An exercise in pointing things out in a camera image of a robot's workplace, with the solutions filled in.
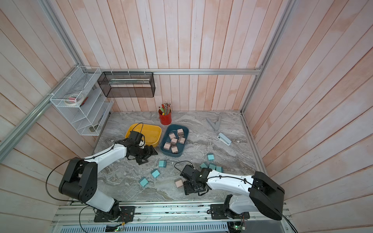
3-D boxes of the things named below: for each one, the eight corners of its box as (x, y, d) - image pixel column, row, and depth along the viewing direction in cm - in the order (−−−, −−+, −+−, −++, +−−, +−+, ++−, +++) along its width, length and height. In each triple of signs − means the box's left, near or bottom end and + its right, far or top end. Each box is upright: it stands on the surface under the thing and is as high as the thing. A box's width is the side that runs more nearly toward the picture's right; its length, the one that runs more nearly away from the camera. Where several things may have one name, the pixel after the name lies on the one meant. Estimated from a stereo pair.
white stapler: (227, 146, 102) (229, 143, 98) (217, 137, 106) (218, 134, 103) (230, 144, 103) (231, 140, 100) (219, 135, 108) (220, 132, 104)
